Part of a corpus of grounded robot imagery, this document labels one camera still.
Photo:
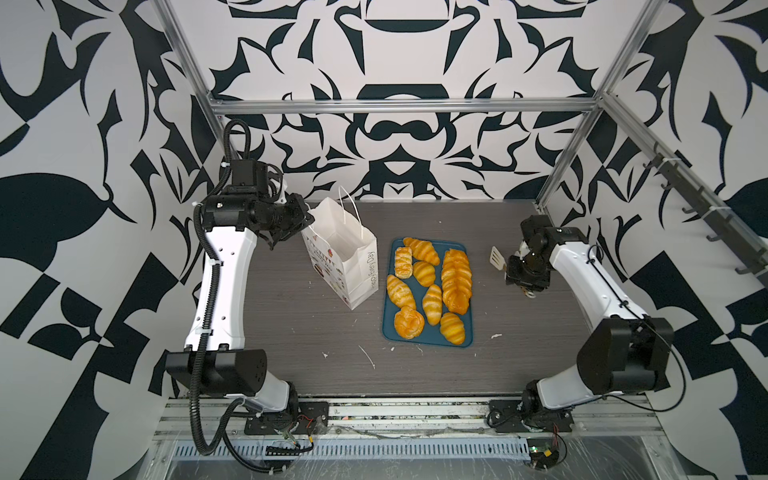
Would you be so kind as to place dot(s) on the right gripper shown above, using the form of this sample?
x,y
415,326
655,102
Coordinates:
x,y
536,284

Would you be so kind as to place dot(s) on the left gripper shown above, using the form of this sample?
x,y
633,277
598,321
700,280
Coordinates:
x,y
298,216

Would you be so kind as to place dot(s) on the metal tongs white tips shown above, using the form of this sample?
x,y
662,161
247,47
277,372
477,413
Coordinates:
x,y
498,261

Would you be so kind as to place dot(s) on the white paper bag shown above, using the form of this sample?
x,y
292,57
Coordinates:
x,y
342,250

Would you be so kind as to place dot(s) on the small round striped bun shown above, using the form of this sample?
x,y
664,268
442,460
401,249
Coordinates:
x,y
424,273

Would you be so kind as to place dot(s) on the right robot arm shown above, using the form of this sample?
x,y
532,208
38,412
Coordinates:
x,y
627,351

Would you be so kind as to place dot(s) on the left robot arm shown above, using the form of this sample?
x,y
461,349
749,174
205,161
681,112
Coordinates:
x,y
215,361

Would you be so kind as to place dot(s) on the small striped bread top left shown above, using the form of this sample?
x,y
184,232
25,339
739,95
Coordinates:
x,y
403,262

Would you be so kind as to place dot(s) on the striped bun bottom right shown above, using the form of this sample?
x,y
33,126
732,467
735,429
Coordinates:
x,y
452,328

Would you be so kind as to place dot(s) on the croissant centre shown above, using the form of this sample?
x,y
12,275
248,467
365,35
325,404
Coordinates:
x,y
432,305

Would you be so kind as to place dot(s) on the teal tray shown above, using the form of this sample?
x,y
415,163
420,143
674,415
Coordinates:
x,y
431,334

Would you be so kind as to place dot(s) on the croissant top of tray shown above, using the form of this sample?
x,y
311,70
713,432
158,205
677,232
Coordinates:
x,y
422,250

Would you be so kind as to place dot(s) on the round flaky pastry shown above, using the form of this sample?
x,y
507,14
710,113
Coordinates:
x,y
408,323

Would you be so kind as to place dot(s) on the croissant left middle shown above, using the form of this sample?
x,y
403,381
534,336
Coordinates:
x,y
399,293

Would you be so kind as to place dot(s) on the small circuit board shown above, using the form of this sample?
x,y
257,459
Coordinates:
x,y
546,454

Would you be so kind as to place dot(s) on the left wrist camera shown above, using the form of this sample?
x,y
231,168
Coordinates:
x,y
253,177

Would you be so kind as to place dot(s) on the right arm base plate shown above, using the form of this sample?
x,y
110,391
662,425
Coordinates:
x,y
531,417

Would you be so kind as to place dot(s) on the wall hook rail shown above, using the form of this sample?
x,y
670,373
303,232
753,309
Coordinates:
x,y
702,203

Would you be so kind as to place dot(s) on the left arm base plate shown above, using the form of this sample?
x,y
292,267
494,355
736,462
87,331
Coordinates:
x,y
287,417

